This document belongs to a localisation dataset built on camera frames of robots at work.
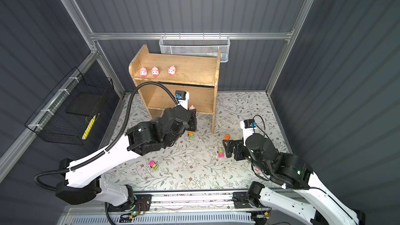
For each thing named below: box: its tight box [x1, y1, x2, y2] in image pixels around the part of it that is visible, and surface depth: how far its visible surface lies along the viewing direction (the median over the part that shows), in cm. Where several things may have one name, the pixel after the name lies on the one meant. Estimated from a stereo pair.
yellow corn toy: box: [81, 114, 97, 141], surface depth 71 cm
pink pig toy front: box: [167, 65, 177, 77], surface depth 70 cm
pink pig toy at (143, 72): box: [138, 66, 148, 78], surface depth 69 cm
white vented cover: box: [70, 214, 256, 225], surface depth 71 cm
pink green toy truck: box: [218, 147, 225, 158], surface depth 90 cm
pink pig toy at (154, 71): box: [150, 66, 160, 78], surface depth 70 cm
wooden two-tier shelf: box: [128, 44, 222, 134], surface depth 73 cm
